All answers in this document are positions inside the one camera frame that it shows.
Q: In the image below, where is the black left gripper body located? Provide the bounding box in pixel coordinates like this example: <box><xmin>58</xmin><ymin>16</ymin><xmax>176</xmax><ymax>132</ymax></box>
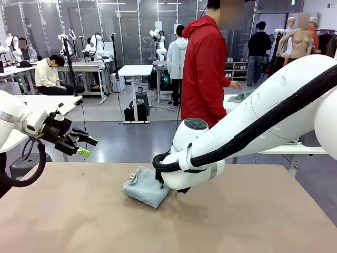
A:
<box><xmin>41</xmin><ymin>111</ymin><xmax>73</xmax><ymax>144</ymax></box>

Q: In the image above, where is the blue-grey towel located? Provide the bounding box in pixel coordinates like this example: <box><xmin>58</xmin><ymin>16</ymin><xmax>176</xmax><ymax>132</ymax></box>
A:
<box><xmin>122</xmin><ymin>165</ymin><xmax>171</xmax><ymax>210</ymax></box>

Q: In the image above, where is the grey perforated plastic basket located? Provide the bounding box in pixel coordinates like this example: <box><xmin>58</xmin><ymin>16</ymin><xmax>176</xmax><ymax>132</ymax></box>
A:
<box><xmin>299</xmin><ymin>130</ymin><xmax>322</xmax><ymax>148</ymax></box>

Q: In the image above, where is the dark grey step stool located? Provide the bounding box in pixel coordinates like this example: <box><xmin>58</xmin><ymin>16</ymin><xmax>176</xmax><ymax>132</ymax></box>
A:
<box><xmin>9</xmin><ymin>152</ymin><xmax>54</xmax><ymax>180</ymax></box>

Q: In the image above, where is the black bag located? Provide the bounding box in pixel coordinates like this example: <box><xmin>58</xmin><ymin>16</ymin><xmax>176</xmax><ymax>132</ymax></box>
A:
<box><xmin>124</xmin><ymin>101</ymin><xmax>136</xmax><ymax>122</ymax></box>
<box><xmin>135</xmin><ymin>101</ymin><xmax>151</xmax><ymax>123</ymax></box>

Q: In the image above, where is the person in cream sweater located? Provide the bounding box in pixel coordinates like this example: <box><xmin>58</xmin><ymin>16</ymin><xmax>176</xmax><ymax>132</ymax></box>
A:
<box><xmin>34</xmin><ymin>54</ymin><xmax>75</xmax><ymax>96</ymax></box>

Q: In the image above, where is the white computer tower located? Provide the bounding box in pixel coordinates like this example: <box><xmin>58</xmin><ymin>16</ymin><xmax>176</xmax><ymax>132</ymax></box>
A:
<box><xmin>110</xmin><ymin>73</ymin><xmax>126</xmax><ymax>93</ymax></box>

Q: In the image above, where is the black tripod pole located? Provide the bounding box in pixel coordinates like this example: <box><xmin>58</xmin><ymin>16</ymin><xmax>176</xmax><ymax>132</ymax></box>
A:
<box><xmin>62</xmin><ymin>36</ymin><xmax>79</xmax><ymax>97</ymax></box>

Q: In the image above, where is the white office table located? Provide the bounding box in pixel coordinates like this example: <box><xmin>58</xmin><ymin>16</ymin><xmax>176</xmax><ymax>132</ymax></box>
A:
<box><xmin>0</xmin><ymin>64</ymin><xmax>38</xmax><ymax>95</ymax></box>

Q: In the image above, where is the white robot workbench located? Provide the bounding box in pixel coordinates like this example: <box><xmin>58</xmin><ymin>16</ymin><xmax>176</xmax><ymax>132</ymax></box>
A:
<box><xmin>59</xmin><ymin>60</ymin><xmax>113</xmax><ymax>104</ymax></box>

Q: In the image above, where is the person in grey jacket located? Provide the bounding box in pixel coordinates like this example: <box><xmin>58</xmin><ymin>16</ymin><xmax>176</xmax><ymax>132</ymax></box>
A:
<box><xmin>17</xmin><ymin>37</ymin><xmax>38</xmax><ymax>63</ymax></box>

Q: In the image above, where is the white standing desk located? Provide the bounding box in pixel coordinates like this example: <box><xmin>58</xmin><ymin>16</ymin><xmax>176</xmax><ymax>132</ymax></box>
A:
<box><xmin>117</xmin><ymin>64</ymin><xmax>154</xmax><ymax>124</ymax></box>

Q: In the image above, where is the white desk with lit computer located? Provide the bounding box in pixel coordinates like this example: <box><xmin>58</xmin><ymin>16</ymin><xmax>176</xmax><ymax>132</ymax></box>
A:
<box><xmin>152</xmin><ymin>60</ymin><xmax>174</xmax><ymax>104</ymax></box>

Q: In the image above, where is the right arm black braided sleeve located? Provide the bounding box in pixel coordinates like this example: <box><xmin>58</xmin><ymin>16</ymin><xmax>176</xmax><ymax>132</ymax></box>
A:
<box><xmin>152</xmin><ymin>70</ymin><xmax>337</xmax><ymax>174</ymax></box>

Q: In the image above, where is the person in red jacket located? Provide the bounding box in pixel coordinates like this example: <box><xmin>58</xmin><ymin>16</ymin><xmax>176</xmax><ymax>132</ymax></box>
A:
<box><xmin>181</xmin><ymin>0</ymin><xmax>242</xmax><ymax>128</ymax></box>

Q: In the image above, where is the large white side table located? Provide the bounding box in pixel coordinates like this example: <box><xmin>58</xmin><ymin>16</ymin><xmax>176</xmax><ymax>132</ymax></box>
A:
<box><xmin>223</xmin><ymin>94</ymin><xmax>329</xmax><ymax>170</ymax></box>

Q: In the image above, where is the person in white hoodie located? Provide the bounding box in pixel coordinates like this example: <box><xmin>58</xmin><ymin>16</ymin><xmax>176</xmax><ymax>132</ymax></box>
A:
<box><xmin>166</xmin><ymin>25</ymin><xmax>189</xmax><ymax>108</ymax></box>

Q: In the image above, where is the wooden shoe shelf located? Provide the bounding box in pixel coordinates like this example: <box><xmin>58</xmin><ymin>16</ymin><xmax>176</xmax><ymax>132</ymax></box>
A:
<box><xmin>223</xmin><ymin>61</ymin><xmax>250</xmax><ymax>82</ymax></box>

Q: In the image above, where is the person in black coat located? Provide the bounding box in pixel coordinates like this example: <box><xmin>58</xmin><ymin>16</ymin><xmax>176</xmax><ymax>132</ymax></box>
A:
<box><xmin>246</xmin><ymin>21</ymin><xmax>272</xmax><ymax>87</ymax></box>

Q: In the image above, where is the nude mannequin with black trousers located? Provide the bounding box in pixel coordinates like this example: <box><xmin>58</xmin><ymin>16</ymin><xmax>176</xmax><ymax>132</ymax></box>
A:
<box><xmin>279</xmin><ymin>13</ymin><xmax>313</xmax><ymax>64</ymax></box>

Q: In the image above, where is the white mannequin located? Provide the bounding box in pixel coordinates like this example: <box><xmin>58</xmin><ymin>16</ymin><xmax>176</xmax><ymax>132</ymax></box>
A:
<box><xmin>275</xmin><ymin>17</ymin><xmax>296</xmax><ymax>58</ymax></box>

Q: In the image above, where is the clothes rack with dark garments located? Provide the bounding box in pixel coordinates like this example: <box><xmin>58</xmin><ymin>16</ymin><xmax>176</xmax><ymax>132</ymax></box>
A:
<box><xmin>315</xmin><ymin>28</ymin><xmax>337</xmax><ymax>57</ymax></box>

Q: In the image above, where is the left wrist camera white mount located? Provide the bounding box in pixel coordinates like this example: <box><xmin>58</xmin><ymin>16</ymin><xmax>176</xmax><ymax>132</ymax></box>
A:
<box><xmin>49</xmin><ymin>102</ymin><xmax>66</xmax><ymax>122</ymax></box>

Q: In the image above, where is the left arm black hose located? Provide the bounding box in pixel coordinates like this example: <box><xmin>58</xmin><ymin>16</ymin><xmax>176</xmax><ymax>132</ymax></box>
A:
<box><xmin>0</xmin><ymin>137</ymin><xmax>47</xmax><ymax>188</ymax></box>

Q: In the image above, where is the black camera stand pole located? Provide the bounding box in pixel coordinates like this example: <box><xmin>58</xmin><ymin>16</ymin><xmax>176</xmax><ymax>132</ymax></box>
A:
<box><xmin>110</xmin><ymin>33</ymin><xmax>120</xmax><ymax>80</ymax></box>

